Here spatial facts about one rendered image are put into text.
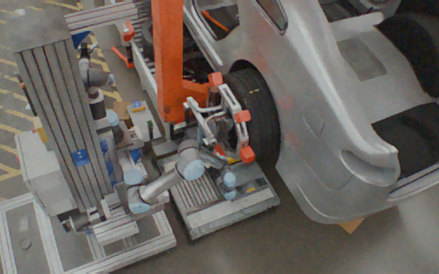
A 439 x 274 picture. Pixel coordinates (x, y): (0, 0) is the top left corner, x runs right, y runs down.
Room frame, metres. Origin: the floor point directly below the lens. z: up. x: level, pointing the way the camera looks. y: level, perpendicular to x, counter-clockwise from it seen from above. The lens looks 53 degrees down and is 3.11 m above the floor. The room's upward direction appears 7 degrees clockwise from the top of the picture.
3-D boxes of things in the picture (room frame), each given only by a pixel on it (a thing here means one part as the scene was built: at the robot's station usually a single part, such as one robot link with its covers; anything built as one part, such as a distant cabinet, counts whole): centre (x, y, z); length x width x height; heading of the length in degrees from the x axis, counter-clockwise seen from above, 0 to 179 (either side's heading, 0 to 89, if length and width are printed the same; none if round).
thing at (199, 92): (2.30, 0.16, 0.69); 0.52 x 0.17 x 0.35; 121
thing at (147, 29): (3.27, 0.63, 0.39); 0.66 x 0.66 x 0.24
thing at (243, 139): (1.85, -0.02, 0.85); 0.54 x 0.07 x 0.54; 31
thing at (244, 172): (1.93, -0.17, 0.32); 0.40 x 0.30 x 0.28; 31
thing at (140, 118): (2.07, 0.67, 0.44); 0.43 x 0.17 x 0.03; 31
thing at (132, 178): (1.18, 0.49, 0.98); 0.13 x 0.12 x 0.14; 23
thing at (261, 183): (1.91, -0.18, 0.13); 0.50 x 0.36 x 0.10; 31
